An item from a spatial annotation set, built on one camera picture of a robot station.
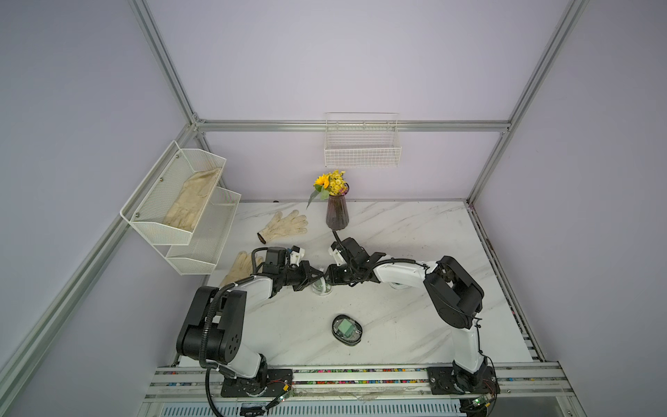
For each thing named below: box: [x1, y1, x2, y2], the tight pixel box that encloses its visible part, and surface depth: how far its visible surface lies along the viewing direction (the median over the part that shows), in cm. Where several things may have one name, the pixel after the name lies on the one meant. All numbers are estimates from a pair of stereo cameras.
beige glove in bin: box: [163, 167, 222, 232], surface depth 80 cm
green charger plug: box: [337, 317, 355, 338], surface depth 84 cm
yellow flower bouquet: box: [305, 169, 351, 209], surface depth 95 cm
